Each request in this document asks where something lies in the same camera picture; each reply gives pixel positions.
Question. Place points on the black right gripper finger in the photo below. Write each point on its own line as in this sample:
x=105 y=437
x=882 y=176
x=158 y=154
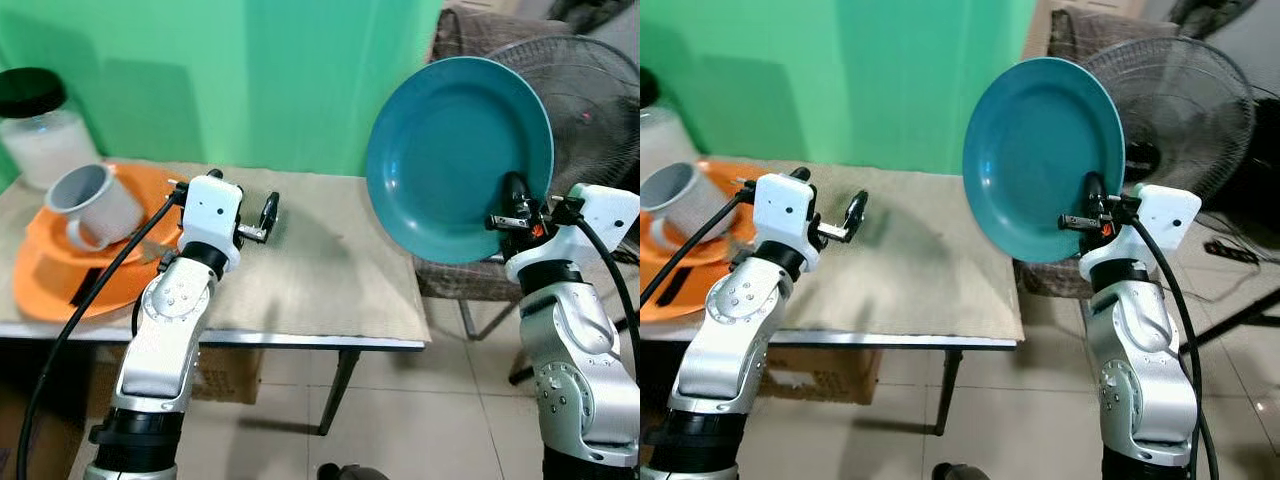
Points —
x=1094 y=192
x=515 y=192

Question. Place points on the teal round plate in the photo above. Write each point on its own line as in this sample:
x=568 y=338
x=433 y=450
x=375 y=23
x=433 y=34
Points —
x=450 y=150
x=1035 y=150

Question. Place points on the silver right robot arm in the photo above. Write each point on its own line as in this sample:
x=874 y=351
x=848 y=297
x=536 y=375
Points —
x=570 y=350
x=1135 y=350

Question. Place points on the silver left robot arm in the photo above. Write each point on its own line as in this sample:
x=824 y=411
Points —
x=735 y=320
x=170 y=320

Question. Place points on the beige table cloth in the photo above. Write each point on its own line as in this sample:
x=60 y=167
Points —
x=320 y=270
x=900 y=270

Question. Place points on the black standing fan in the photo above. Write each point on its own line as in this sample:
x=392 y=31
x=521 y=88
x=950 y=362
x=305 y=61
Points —
x=1190 y=110
x=590 y=110

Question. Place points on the green backdrop cloth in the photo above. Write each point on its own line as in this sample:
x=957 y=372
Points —
x=220 y=80
x=830 y=80

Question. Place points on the black power strip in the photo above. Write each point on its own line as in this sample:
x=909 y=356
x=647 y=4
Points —
x=1232 y=252

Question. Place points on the cardboard box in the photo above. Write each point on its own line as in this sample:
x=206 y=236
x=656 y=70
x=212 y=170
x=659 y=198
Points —
x=232 y=375
x=820 y=375

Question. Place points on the grey mug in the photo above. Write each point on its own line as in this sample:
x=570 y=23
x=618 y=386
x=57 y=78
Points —
x=690 y=205
x=100 y=205

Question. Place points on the orange tray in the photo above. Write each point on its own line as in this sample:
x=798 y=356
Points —
x=665 y=270
x=50 y=270

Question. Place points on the brown wicker chair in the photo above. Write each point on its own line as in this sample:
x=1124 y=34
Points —
x=1075 y=30
x=470 y=35

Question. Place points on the black flat item on tray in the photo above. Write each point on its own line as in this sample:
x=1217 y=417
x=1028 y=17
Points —
x=88 y=286
x=672 y=286

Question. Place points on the dark bundle on chair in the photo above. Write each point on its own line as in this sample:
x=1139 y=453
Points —
x=600 y=12
x=1215 y=14

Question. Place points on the glass jar with black lid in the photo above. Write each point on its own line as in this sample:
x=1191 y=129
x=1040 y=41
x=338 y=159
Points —
x=45 y=140

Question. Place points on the black robot foot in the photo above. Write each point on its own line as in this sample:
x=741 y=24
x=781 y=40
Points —
x=350 y=472
x=960 y=472

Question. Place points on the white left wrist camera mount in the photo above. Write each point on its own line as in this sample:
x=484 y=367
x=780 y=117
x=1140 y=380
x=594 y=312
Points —
x=212 y=210
x=782 y=208

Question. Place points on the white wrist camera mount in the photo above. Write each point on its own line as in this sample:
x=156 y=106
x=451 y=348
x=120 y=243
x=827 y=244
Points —
x=212 y=210
x=1160 y=215
x=600 y=212
x=782 y=208

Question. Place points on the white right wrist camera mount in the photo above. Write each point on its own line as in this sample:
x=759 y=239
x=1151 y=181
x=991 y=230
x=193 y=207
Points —
x=600 y=212
x=1160 y=215

